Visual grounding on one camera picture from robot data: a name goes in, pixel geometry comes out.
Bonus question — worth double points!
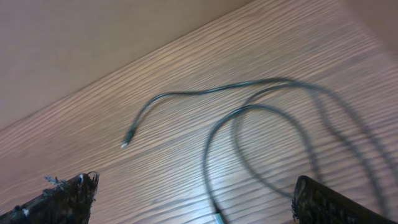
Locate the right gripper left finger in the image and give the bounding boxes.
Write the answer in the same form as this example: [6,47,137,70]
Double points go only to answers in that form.
[1,171,100,224]

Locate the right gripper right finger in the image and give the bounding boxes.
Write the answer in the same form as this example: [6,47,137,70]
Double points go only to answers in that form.
[292,175,397,224]

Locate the black cable bundle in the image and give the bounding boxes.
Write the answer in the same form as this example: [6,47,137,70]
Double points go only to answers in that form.
[120,77,398,215]

